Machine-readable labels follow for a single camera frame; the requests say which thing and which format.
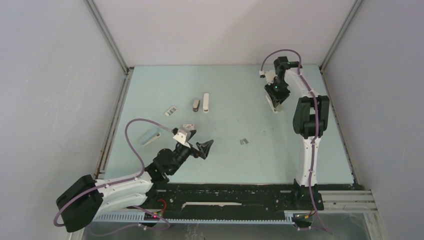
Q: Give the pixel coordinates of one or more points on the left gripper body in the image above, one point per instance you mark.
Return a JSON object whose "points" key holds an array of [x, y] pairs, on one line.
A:
{"points": [[185, 151]]}

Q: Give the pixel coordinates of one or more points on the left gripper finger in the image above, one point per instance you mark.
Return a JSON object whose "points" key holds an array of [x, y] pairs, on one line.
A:
{"points": [[203, 149], [190, 134]]}

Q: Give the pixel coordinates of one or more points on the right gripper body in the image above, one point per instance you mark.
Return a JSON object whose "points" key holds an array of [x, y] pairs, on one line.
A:
{"points": [[278, 90]]}

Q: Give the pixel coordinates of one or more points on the small grey stapler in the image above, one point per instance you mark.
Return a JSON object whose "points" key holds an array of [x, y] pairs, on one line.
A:
{"points": [[196, 105]]}

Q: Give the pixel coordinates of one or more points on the light blue stapler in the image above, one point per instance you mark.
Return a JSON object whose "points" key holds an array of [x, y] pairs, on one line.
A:
{"points": [[149, 137]]}

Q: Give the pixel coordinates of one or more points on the white stapler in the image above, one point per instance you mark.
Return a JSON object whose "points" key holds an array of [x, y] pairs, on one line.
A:
{"points": [[206, 102]]}

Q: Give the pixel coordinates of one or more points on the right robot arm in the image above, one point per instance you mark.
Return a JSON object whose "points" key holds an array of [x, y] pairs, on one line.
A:
{"points": [[310, 121]]}

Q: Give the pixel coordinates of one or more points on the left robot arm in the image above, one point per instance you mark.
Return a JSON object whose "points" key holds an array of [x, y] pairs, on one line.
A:
{"points": [[89, 198]]}

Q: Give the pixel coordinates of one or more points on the white staple box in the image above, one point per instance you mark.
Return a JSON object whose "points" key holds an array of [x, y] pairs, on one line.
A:
{"points": [[189, 126]]}

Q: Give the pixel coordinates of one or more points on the staple box with barcode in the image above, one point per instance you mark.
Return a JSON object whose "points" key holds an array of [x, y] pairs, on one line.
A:
{"points": [[171, 111]]}

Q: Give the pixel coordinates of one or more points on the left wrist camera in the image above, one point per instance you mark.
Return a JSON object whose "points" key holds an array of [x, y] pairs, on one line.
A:
{"points": [[182, 136]]}

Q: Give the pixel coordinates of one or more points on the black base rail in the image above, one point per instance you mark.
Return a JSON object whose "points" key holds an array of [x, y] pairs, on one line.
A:
{"points": [[232, 202]]}

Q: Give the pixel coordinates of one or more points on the left aluminium frame post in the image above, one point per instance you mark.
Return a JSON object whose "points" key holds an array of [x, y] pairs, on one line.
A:
{"points": [[106, 148]]}

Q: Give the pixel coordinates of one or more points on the aluminium frame post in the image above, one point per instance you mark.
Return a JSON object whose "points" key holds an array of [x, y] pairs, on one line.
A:
{"points": [[357, 4], [106, 148]]}

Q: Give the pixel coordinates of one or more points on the right aluminium frame post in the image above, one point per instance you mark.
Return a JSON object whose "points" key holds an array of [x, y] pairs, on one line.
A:
{"points": [[357, 4]]}

